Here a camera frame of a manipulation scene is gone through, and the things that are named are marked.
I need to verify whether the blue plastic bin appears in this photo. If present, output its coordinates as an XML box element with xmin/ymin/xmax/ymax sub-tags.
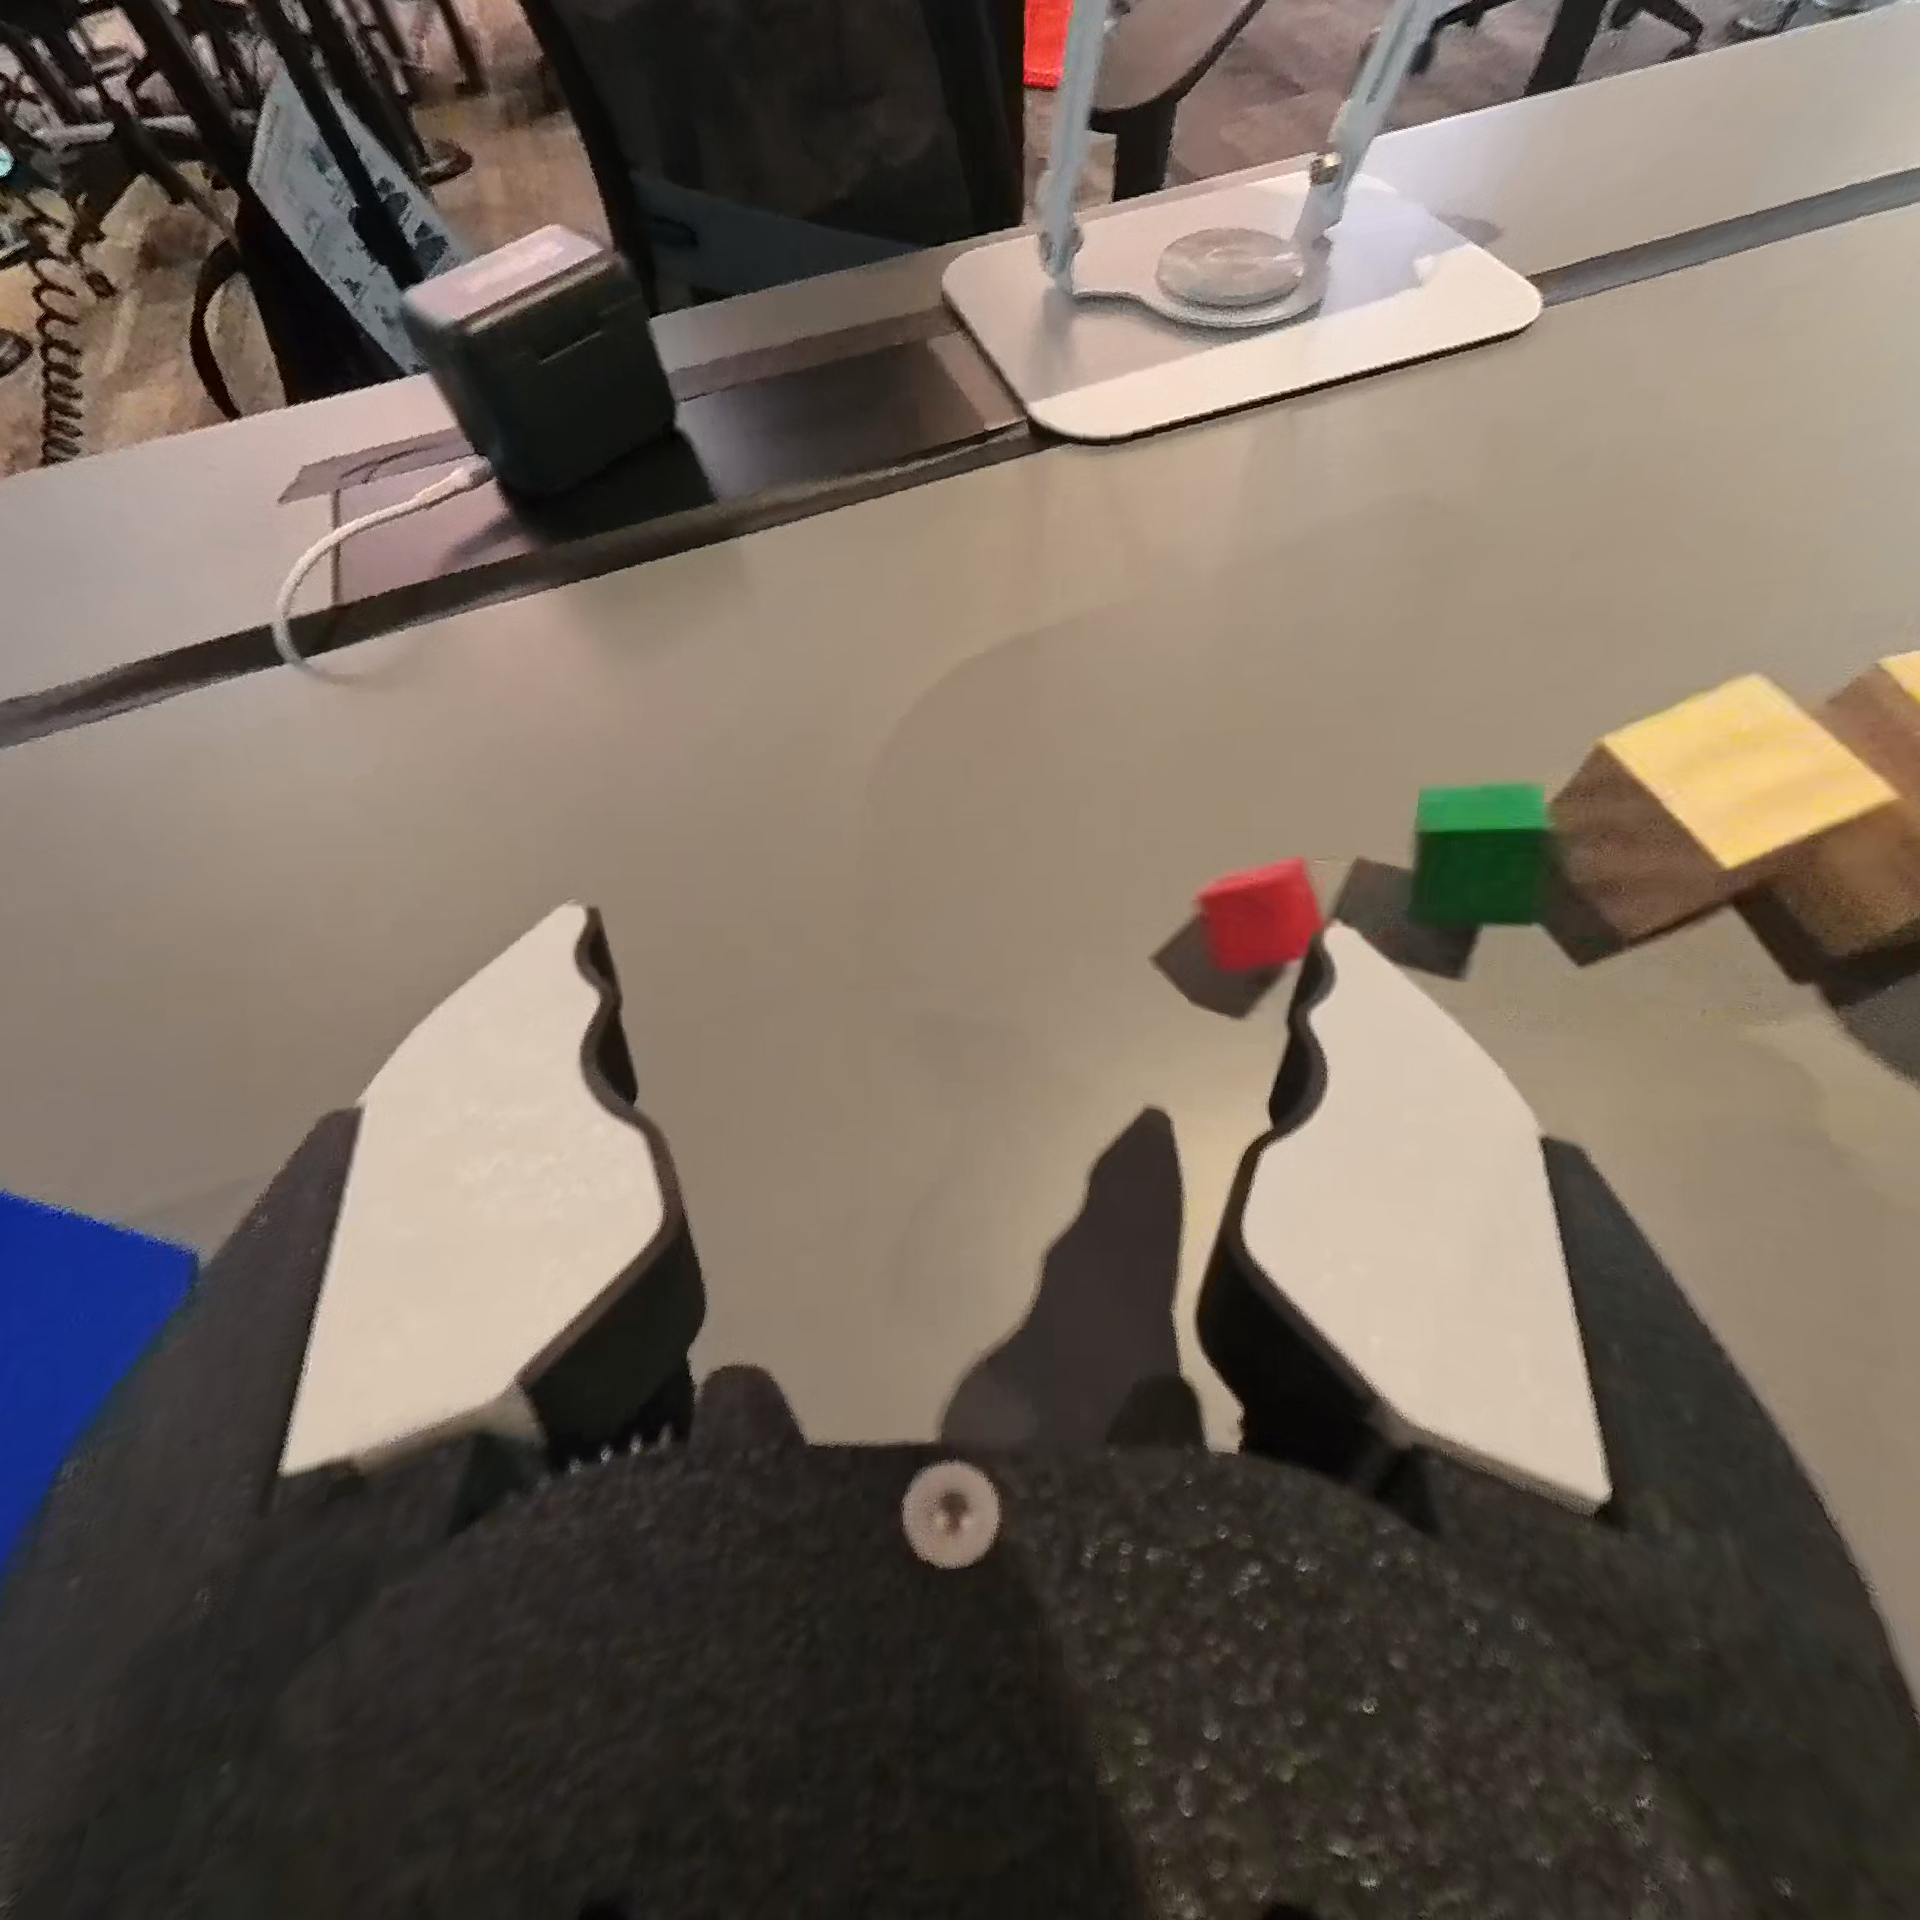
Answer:
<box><xmin>0</xmin><ymin>1187</ymin><xmax>201</xmax><ymax>1592</ymax></box>

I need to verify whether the black coiled cable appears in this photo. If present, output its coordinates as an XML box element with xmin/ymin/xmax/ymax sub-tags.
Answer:
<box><xmin>0</xmin><ymin>134</ymin><xmax>99</xmax><ymax>470</ymax></box>

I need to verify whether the printed paper sign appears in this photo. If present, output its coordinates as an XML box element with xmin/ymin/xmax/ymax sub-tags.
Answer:
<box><xmin>248</xmin><ymin>65</ymin><xmax>460</xmax><ymax>377</ymax></box>

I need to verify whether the black office chair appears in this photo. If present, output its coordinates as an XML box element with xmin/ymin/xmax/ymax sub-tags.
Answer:
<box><xmin>518</xmin><ymin>0</ymin><xmax>1039</xmax><ymax>302</ymax></box>

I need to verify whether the large natural wooden cube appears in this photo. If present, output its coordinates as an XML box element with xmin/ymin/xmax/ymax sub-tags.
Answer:
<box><xmin>1747</xmin><ymin>651</ymin><xmax>1920</xmax><ymax>962</ymax></box>

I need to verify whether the small red wooden cube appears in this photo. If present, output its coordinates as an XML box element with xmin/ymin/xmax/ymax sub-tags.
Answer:
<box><xmin>1198</xmin><ymin>858</ymin><xmax>1326</xmax><ymax>973</ymax></box>

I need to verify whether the green wooden cube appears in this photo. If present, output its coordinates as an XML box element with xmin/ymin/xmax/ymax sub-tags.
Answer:
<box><xmin>1411</xmin><ymin>784</ymin><xmax>1553</xmax><ymax>928</ymax></box>

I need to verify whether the white desk stand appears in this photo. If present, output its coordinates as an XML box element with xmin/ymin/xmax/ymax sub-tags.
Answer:
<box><xmin>942</xmin><ymin>0</ymin><xmax>1547</xmax><ymax>445</ymax></box>

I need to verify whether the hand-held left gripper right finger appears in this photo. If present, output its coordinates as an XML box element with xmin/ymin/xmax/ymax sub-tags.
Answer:
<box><xmin>1198</xmin><ymin>919</ymin><xmax>1617</xmax><ymax>1512</ymax></box>

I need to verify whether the black table cable tray cover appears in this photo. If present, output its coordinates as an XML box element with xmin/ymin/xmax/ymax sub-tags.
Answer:
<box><xmin>0</xmin><ymin>158</ymin><xmax>1920</xmax><ymax>752</ymax></box>

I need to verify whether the medium natural wooden cube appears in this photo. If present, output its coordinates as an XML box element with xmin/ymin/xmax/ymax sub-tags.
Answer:
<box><xmin>1551</xmin><ymin>674</ymin><xmax>1905</xmax><ymax>950</ymax></box>

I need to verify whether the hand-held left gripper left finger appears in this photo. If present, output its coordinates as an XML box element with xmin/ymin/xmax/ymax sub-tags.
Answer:
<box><xmin>276</xmin><ymin>901</ymin><xmax>707</xmax><ymax>1478</ymax></box>

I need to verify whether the black cube-shaped device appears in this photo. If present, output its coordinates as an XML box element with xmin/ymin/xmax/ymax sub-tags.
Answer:
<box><xmin>402</xmin><ymin>224</ymin><xmax>676</xmax><ymax>501</ymax></box>

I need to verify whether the white cable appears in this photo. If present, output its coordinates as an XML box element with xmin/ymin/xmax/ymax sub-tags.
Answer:
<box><xmin>273</xmin><ymin>457</ymin><xmax>497</xmax><ymax>670</ymax></box>

